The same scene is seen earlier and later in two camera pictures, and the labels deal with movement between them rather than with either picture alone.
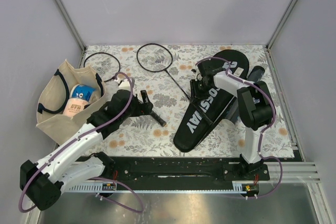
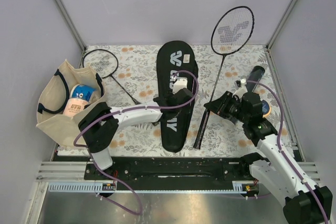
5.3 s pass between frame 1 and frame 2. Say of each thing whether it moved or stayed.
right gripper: moved
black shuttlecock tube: stayed
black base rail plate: stayed
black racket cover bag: moved
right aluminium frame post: stayed
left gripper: moved
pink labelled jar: stayed
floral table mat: stayed
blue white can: stayed
